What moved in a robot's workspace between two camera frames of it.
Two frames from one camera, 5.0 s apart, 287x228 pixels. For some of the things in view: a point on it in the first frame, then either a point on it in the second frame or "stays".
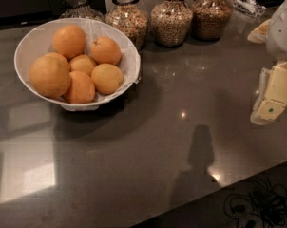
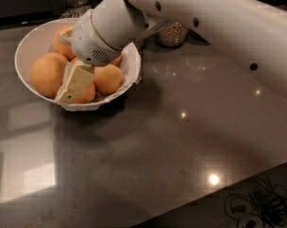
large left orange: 50,75 stays
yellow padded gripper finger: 259,34 → 66,37
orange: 106,78 stays
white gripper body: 282,32 → 87,40
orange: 68,41 stays
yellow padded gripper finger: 277,90 → 79,80
